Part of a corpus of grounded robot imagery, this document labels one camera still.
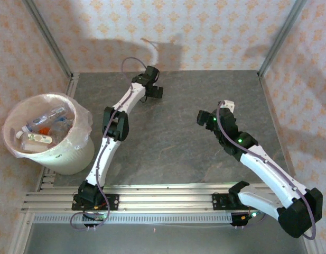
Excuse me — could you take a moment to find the white plastic bin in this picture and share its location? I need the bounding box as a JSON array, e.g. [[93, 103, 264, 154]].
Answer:
[[3, 92, 95, 176]]

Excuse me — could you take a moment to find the right aluminium frame post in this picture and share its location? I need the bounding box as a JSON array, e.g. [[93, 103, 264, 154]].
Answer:
[[257, 0, 309, 77]]

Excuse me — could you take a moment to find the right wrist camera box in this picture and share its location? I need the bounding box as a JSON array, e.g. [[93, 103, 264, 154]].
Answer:
[[221, 99, 236, 114]]

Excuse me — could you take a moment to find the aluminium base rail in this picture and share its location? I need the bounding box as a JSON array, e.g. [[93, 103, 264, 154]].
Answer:
[[21, 185, 311, 213]]

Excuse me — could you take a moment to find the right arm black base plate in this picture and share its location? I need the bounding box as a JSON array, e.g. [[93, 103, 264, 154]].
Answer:
[[212, 192, 260, 212]]

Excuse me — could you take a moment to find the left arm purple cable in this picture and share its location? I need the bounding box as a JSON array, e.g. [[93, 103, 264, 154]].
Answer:
[[69, 57, 149, 231]]

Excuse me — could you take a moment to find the slotted grey cable duct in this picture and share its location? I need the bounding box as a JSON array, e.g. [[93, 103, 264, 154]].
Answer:
[[33, 213, 234, 225]]

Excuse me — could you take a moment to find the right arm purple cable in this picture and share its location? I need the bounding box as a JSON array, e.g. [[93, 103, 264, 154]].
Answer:
[[216, 100, 317, 241]]

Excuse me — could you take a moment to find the cream label clear bottle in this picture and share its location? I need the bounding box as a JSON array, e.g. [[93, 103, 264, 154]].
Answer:
[[20, 131, 54, 152]]

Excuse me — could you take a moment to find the aluminium frame post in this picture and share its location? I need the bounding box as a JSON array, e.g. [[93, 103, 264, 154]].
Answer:
[[22, 0, 73, 77], [257, 0, 309, 77]]

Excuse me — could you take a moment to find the wide blue label bottle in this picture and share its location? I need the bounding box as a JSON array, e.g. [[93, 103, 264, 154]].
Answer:
[[53, 116, 73, 141]]

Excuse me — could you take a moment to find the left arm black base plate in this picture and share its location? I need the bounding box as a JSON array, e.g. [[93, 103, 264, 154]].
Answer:
[[71, 194, 120, 212]]

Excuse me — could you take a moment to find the clear bottle pink label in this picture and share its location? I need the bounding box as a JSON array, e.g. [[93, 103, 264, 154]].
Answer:
[[22, 105, 71, 132]]

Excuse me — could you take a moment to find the translucent pink bin liner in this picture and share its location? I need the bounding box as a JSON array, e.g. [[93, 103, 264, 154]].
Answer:
[[1, 91, 94, 159]]

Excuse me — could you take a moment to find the left aluminium frame post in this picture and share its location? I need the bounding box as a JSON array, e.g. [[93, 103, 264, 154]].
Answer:
[[22, 0, 73, 77]]

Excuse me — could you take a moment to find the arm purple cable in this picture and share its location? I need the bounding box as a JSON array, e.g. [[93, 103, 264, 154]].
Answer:
[[69, 57, 149, 231], [216, 100, 317, 241]]

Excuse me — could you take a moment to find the right aluminium side rail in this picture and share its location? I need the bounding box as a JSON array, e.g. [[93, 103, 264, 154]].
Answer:
[[257, 75, 297, 191]]

